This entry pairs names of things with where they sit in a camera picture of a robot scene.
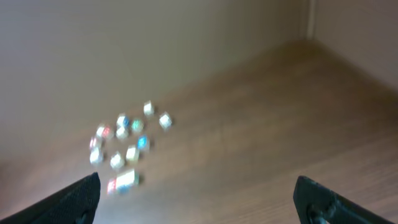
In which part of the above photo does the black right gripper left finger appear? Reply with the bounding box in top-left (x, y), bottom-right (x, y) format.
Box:
top-left (1, 172), bottom-right (101, 224)

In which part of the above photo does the green letter N block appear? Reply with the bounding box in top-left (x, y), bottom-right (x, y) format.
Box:
top-left (131, 119), bottom-right (145, 133)

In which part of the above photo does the violin picture white block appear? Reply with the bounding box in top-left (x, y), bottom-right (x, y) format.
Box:
top-left (126, 145), bottom-right (140, 163)

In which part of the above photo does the far white number block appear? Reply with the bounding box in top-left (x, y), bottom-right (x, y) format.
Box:
top-left (143, 101), bottom-right (155, 117)

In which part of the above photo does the white red sided block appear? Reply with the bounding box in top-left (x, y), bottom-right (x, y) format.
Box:
top-left (90, 147), bottom-right (103, 165)

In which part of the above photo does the red letter M block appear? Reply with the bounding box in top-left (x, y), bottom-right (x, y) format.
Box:
top-left (101, 126), bottom-right (114, 140)

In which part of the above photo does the yarn ball white block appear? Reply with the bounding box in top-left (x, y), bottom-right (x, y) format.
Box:
top-left (159, 112), bottom-right (172, 130)

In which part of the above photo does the blue sided white block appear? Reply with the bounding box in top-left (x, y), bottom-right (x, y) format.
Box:
top-left (116, 113), bottom-right (130, 128)

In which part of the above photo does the number four yellow block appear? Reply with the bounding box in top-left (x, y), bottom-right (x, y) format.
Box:
top-left (116, 174), bottom-right (131, 192)

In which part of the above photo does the letter K white block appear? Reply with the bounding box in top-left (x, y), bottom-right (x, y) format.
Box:
top-left (124, 169), bottom-right (140, 186)

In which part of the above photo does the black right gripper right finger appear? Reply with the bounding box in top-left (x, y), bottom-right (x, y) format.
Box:
top-left (293, 175), bottom-right (393, 224)

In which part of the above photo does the red letter A block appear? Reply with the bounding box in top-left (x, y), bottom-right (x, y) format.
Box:
top-left (107, 179), bottom-right (116, 195)

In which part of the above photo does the soccer ball picture block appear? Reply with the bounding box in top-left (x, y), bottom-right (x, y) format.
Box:
top-left (109, 152), bottom-right (125, 170)

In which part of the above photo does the red letter I block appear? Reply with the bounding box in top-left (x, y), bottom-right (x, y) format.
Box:
top-left (89, 136), bottom-right (103, 151)

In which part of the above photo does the blue letter X block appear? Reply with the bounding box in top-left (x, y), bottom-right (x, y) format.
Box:
top-left (136, 135), bottom-right (150, 151)

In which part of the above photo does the shell picture white block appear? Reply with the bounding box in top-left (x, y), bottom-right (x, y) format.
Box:
top-left (115, 126), bottom-right (129, 141)

